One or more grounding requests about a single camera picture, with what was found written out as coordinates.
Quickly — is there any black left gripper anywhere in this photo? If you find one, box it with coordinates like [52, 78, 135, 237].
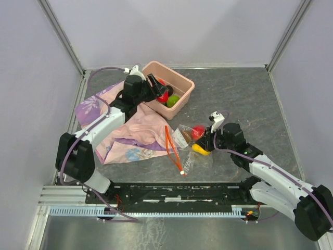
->
[134, 73, 168, 105]

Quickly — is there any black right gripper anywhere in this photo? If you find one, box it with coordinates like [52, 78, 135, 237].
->
[194, 125, 234, 154]

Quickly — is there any red fake pepper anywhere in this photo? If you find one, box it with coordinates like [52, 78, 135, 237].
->
[156, 79, 169, 104]

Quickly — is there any red fake tomato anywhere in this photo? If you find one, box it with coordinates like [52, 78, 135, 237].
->
[191, 125, 205, 141]

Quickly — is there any yellow fake pear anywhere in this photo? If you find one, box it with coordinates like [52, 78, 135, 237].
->
[191, 143, 211, 156]

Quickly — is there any green fake apple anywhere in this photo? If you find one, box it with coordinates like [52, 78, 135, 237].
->
[166, 95, 180, 108]

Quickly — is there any brown fake bread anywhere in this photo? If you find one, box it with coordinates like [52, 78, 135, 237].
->
[181, 130, 192, 143]

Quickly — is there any clear zip top bag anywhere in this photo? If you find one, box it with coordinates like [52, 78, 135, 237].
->
[164, 124, 213, 176]

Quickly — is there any dark purple fake eggplant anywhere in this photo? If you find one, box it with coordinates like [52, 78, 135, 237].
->
[167, 85, 174, 96]

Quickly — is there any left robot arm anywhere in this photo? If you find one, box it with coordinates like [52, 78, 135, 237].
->
[55, 74, 168, 203]

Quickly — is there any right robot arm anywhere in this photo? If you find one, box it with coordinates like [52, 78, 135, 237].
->
[192, 123, 332, 241]

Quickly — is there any pink plastic tub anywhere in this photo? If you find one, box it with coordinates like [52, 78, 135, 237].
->
[143, 61, 195, 120]

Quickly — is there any pink purple printed cloth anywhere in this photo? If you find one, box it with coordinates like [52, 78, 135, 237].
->
[74, 82, 168, 165]

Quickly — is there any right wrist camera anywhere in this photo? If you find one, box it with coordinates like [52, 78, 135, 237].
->
[209, 111, 225, 133]

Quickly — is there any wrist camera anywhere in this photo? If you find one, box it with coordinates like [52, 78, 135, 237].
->
[209, 111, 225, 133]
[129, 65, 146, 80]

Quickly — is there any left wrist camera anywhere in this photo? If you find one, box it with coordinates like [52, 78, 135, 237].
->
[129, 65, 146, 80]

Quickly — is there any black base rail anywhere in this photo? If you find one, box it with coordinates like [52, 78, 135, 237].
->
[85, 177, 260, 210]

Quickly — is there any light blue cable duct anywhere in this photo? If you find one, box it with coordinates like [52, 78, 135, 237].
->
[49, 203, 246, 218]

